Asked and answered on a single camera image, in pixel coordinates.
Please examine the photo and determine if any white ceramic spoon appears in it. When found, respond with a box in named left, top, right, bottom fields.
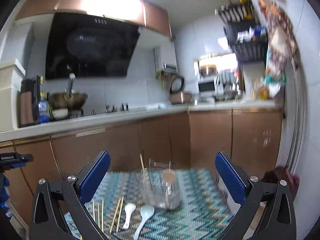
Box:
left=123, top=203, right=136, bottom=230

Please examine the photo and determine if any clear wire utensil holder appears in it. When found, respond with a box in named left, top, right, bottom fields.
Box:
left=136, top=159, right=182, bottom=210

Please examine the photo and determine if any light blue ceramic spoon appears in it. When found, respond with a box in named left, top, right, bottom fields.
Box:
left=133, top=205, right=155, bottom=240

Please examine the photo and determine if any blue white gloved hand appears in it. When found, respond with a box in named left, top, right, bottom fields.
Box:
left=0, top=173, right=12, bottom=220

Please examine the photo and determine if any dark red dustpan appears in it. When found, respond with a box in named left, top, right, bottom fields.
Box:
left=261, top=166, right=300, bottom=202

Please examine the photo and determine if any brown thermos jug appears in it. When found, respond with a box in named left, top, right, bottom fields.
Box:
left=20, top=79, right=38, bottom=127

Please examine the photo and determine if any blue label bottle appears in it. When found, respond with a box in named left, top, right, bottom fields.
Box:
left=38, top=76, right=51, bottom=124

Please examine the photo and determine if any white small bowl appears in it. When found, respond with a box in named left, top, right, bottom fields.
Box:
left=52, top=108, right=68, bottom=120

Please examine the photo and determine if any zigzag patterned table mat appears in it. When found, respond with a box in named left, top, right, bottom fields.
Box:
left=63, top=168, right=241, bottom=240

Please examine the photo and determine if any yellow oil bottle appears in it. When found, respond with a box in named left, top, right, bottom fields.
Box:
left=253, top=80, right=270, bottom=100

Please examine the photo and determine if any white microwave oven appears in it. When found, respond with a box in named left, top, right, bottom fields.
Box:
left=198, top=77, right=215, bottom=97

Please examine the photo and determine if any rose gold rice cooker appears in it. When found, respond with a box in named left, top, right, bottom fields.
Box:
left=169, top=75, right=193, bottom=105

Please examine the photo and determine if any patterned hanging cloth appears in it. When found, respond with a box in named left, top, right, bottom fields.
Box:
left=258, top=0, right=300, bottom=97

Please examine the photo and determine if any black range hood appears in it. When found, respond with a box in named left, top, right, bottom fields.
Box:
left=45, top=12, right=140, bottom=80

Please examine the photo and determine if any white water heater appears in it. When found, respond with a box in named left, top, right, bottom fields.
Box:
left=153, top=40, right=178, bottom=74

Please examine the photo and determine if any metal wok with handle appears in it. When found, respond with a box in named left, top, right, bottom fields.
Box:
left=48, top=73, right=88, bottom=111

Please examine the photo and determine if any black wall rack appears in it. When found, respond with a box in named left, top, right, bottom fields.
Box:
left=215, top=1, right=268, bottom=63

